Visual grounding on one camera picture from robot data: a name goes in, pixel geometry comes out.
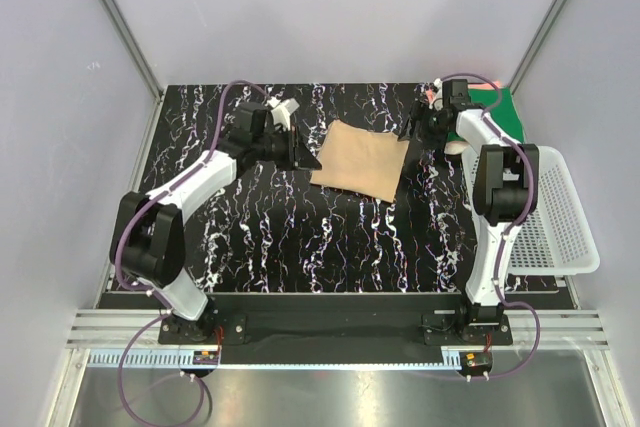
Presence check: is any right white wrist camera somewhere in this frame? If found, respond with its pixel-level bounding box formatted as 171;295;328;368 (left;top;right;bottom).
429;78;443;110

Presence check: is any right small circuit board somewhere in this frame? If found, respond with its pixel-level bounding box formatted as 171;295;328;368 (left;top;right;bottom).
464;352;493;368

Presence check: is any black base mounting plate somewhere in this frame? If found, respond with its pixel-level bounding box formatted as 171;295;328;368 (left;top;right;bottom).
97;291;571;366

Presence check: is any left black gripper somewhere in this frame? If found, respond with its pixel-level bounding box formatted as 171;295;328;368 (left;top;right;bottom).
252;125;321;171

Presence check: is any cream folded t shirt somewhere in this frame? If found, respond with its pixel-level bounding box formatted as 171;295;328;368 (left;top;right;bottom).
444;141;469;156

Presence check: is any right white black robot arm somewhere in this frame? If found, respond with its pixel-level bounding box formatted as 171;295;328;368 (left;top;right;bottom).
400;73;539;344

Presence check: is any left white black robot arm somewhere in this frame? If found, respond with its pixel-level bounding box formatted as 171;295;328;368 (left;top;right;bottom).
109;98;321;343

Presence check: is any green folded t shirt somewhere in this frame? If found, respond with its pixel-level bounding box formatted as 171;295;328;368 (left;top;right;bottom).
469;84;524;142

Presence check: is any aluminium frame post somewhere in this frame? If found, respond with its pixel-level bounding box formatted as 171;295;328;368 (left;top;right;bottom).
508;0;569;94
74;0;166;101

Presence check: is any aluminium rail profile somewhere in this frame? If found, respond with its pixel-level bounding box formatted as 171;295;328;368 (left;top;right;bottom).
66;309;160;348

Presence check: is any right aluminium frame post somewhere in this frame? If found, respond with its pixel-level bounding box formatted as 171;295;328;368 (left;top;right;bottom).
508;0;569;94

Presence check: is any white plastic mesh basket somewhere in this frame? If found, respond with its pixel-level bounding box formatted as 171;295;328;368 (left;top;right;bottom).
462;144;601;276

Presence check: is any grey slotted cable duct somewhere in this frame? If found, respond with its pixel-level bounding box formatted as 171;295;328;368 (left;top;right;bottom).
88;347;461;371

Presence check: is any left aluminium frame post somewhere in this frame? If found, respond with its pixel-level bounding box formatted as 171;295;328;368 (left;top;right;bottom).
74;0;166;101

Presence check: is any beige t shirt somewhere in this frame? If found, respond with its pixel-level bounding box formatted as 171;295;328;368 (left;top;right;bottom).
310;120;409;203

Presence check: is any small circuit board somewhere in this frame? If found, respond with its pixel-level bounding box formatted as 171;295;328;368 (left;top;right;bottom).
193;349;220;366
464;352;493;368

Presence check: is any left small circuit board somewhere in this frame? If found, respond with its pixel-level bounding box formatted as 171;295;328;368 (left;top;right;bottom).
193;349;220;366

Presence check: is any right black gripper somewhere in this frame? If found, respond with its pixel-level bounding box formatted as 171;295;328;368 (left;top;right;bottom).
398;100;450;151

